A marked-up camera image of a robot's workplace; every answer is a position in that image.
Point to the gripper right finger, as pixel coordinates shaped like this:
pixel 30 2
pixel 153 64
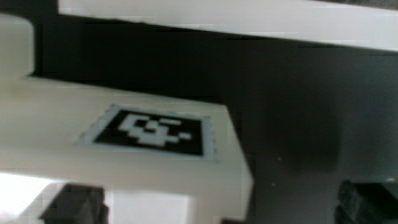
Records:
pixel 366 203

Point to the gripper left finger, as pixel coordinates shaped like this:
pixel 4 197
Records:
pixel 76 207

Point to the white drawer box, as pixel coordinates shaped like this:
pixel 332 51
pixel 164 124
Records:
pixel 142 144

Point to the white L-shaped border fence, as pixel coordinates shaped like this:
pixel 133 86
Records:
pixel 306 20

